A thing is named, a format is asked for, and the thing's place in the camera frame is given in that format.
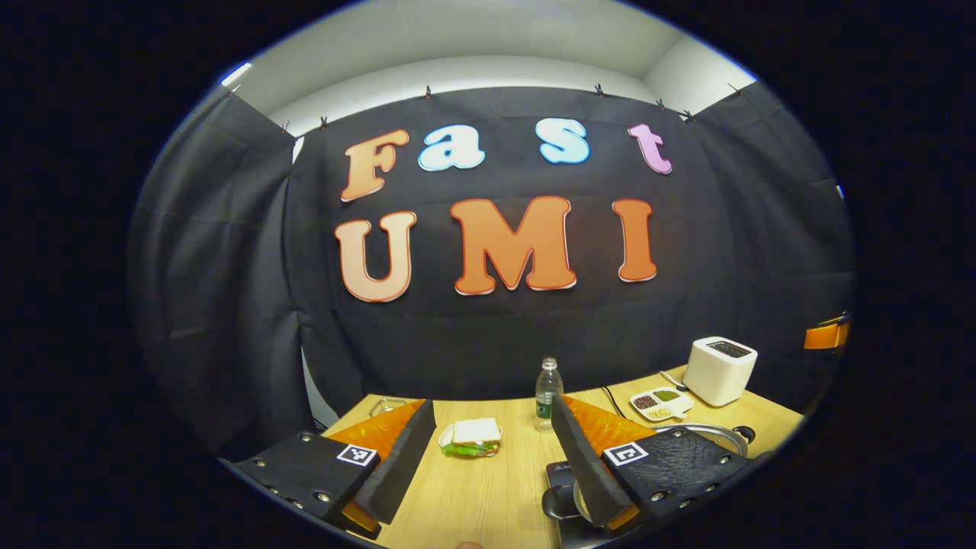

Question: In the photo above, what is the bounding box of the sandwich with lettuce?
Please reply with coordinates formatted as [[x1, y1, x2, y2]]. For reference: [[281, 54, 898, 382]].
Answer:
[[442, 418, 502, 458]]

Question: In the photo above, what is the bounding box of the black backdrop cloth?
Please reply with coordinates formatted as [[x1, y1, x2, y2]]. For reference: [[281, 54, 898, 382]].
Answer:
[[126, 80, 856, 462]]

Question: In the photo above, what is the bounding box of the white divided dish of beans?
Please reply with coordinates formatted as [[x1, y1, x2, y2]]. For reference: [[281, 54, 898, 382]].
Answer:
[[630, 387, 695, 422]]

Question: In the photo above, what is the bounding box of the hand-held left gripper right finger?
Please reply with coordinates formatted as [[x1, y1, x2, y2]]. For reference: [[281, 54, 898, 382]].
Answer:
[[551, 393, 771, 535]]

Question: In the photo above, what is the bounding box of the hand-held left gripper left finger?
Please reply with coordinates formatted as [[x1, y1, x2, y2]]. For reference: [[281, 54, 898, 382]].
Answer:
[[233, 398, 438, 541]]

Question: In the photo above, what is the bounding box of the row of small cloth clips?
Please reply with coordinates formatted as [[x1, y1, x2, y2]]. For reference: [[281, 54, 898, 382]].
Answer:
[[225, 80, 744, 134]]

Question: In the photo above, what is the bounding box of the steel pot with soybeans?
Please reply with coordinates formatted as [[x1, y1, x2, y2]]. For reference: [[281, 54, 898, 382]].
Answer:
[[541, 422, 757, 535]]

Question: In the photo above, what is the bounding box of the white toaster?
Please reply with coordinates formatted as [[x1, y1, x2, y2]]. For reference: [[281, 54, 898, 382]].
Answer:
[[682, 336, 759, 407]]

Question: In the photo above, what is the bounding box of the black induction cooktop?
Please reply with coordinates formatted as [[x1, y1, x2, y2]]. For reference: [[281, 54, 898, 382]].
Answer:
[[544, 460, 611, 549]]

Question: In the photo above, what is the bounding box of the clear plastic water bottle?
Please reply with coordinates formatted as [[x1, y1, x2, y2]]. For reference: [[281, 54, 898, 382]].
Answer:
[[535, 357, 565, 432]]

